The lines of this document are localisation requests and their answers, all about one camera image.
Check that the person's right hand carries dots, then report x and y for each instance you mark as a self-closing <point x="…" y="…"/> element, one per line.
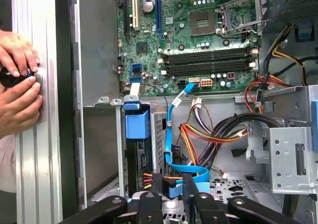
<point x="20" y="107"/>

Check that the coin cell battery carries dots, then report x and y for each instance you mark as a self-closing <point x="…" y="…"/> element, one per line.
<point x="147" y="6"/>

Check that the black open PC case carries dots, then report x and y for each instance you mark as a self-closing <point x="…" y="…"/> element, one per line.
<point x="99" y="47"/>

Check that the thin locking lever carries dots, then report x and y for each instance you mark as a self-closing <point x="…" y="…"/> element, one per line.
<point x="246" y="27"/>

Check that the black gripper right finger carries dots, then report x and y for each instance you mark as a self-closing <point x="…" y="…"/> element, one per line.
<point x="211" y="209"/>

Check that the blue expansion slot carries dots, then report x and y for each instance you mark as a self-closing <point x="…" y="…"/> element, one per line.
<point x="159" y="13"/>

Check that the hard disk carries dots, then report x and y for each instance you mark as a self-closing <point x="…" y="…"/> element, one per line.
<point x="137" y="124"/>

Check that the grey power supply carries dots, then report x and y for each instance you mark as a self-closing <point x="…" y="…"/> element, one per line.
<point x="285" y="0"/>

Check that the black RAM slot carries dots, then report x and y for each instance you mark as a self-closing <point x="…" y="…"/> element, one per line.
<point x="211" y="59"/>
<point x="211" y="53"/>
<point x="211" y="66"/>
<point x="211" y="72"/>

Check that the blue drive bay latch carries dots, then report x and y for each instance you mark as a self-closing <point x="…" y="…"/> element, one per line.
<point x="314" y="104"/>

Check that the metal socket cover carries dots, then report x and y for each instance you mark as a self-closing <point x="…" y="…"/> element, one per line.
<point x="260" y="15"/>

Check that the black expansion slot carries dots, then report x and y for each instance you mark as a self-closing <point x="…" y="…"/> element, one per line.
<point x="126" y="13"/>

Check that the beige expansion slot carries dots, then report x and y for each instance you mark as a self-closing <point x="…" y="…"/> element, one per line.
<point x="135" y="8"/>

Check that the pale sleeve of person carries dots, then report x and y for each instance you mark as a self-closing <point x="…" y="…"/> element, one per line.
<point x="7" y="164"/>

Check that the CPU socket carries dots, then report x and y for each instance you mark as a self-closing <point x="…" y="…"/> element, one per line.
<point x="202" y="22"/>

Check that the silver disk bay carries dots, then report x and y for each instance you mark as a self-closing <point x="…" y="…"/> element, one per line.
<point x="159" y="139"/>

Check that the silver optical drive bay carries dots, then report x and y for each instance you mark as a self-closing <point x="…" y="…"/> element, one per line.
<point x="285" y="159"/>

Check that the green motherboard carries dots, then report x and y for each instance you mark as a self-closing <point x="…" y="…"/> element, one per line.
<point x="179" y="67"/>

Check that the person's left hand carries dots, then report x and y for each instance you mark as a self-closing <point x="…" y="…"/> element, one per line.
<point x="17" y="52"/>

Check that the small blue plastic clip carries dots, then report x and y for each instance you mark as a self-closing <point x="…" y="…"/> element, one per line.
<point x="304" y="34"/>

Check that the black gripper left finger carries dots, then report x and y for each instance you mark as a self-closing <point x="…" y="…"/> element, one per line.
<point x="149" y="209"/>

